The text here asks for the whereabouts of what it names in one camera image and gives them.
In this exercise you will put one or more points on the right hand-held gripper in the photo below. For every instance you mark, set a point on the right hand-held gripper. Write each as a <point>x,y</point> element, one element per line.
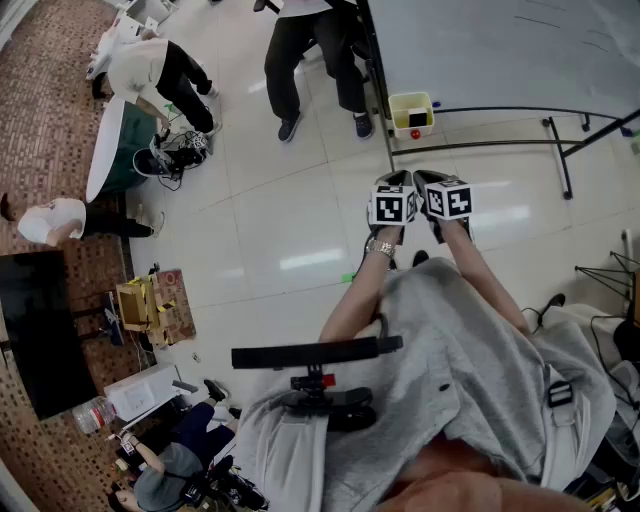
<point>450,202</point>

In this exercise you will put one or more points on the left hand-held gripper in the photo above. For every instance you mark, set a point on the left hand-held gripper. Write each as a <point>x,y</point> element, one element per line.
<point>393,207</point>

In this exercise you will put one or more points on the yellow plastic bin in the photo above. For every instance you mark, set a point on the yellow plastic bin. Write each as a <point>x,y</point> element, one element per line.
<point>400,122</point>

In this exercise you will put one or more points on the black block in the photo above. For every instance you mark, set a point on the black block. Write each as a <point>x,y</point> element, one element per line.
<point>419,119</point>

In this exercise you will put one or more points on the person's right forearm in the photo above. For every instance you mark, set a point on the person's right forearm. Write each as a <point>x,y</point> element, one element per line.
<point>480,270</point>

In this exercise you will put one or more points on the person's left forearm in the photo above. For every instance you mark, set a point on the person's left forearm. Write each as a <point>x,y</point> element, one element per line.
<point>357,295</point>

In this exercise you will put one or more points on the open cardboard box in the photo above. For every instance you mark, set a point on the open cardboard box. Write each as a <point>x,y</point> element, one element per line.
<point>165,305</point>

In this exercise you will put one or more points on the white rectangular appliance box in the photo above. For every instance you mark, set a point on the white rectangular appliance box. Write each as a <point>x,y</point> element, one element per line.
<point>140,392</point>

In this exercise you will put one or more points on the silver wristwatch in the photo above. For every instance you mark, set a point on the silver wristwatch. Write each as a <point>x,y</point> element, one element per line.
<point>381,247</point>

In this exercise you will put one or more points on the person's black shoe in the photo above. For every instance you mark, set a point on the person's black shoe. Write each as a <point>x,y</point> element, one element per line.
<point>555,301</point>
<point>420,258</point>

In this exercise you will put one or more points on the green floor tape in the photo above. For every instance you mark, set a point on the green floor tape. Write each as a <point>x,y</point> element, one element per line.
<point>348,277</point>

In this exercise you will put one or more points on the black tripod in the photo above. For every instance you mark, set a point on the black tripod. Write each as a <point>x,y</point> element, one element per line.
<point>607,275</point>

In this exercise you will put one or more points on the person's grey shirt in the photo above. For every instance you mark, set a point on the person's grey shirt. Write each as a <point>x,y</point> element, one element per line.
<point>450,380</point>

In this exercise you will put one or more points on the green table base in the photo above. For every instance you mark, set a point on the green table base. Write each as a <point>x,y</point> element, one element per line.
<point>132,135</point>

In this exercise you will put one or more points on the white round table top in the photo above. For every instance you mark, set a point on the white round table top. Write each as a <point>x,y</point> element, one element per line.
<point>105,150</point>

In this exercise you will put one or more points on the clear plastic water bottle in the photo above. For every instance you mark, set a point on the clear plastic water bottle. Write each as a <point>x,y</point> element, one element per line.
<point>92,415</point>

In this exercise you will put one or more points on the black flat screen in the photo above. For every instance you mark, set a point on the black flat screen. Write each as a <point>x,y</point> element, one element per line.
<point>40,330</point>

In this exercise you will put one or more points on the black chest mount clamp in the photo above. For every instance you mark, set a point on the black chest mount clamp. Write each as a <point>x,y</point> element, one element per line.
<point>330,400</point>

